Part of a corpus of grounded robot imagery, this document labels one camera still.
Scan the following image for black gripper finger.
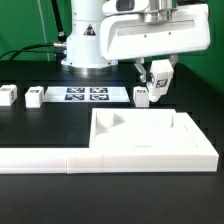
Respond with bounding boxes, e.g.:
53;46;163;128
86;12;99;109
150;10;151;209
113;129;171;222
169;54;178;67
134;58;147;82

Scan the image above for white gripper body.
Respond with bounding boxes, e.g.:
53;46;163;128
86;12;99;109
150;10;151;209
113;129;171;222
99;3;210;60

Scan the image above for white square tabletop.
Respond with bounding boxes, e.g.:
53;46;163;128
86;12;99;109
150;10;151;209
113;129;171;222
89;108;196;148

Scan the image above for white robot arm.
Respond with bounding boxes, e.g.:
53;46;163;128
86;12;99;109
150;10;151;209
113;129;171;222
62;0;210;72

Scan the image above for white tag marker sheet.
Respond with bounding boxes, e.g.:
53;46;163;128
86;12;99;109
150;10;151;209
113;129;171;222
44;87;129;102

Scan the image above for white L-shaped obstacle fence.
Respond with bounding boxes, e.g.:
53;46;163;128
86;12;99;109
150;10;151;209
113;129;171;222
0;113;219;174

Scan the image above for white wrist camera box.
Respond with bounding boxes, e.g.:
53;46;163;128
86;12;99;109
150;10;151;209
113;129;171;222
102;0;149;16

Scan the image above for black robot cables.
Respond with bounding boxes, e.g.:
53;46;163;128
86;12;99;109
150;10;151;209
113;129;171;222
0;0;69;62

